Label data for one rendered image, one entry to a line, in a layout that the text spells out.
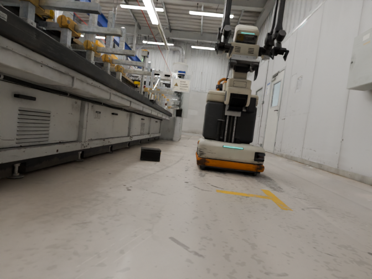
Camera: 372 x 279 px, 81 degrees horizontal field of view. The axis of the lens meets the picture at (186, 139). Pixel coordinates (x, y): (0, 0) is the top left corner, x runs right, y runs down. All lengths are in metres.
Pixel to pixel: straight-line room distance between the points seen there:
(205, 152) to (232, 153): 0.25
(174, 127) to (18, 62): 4.81
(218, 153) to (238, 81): 0.70
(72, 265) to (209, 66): 12.10
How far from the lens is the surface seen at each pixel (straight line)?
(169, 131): 5.80
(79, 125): 1.96
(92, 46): 1.54
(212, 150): 2.02
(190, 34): 11.67
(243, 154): 2.07
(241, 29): 2.23
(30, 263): 0.73
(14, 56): 1.10
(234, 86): 2.15
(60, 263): 0.71
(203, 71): 12.38
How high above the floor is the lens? 0.38
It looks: 3 degrees down
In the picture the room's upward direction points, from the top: 7 degrees clockwise
